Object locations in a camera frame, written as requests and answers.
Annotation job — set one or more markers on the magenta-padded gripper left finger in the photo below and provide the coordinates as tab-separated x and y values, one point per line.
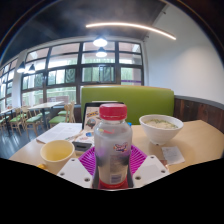
75	170

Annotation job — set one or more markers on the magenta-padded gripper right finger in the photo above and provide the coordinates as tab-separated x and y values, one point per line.
149	170

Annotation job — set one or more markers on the clear red-capped drink bottle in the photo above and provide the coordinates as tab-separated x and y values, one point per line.
112	156

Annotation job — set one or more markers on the pale yellow mug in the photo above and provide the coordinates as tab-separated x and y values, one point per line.
56	156

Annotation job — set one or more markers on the small white handheld device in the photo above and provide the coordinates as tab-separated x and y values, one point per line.
81	147

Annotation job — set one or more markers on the colourful printed sheet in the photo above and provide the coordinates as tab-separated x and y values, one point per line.
87	136

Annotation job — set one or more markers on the white ceramic bowl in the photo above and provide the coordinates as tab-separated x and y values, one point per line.
160	131

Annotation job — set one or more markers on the white paper booklet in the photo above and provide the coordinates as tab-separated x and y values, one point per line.
58	131

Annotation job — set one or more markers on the small blue-capped bottle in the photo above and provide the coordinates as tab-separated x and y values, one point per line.
129	124

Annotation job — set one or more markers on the black laptop with stickers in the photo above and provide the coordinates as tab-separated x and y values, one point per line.
90	116

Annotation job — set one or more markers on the wooden chairs with green seats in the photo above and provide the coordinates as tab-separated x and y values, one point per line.
33	120

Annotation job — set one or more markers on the green upholstered bench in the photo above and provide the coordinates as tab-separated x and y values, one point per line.
150	103

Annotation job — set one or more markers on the large light wooden dining table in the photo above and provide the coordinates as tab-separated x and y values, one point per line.
45	105

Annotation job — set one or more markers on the small light wooden dining table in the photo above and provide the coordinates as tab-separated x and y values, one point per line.
6	111

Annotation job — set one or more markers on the hanging pendant lamps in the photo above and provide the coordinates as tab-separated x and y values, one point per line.
100	42

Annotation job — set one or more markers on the long curved ceiling light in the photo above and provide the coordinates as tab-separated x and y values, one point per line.
133	26

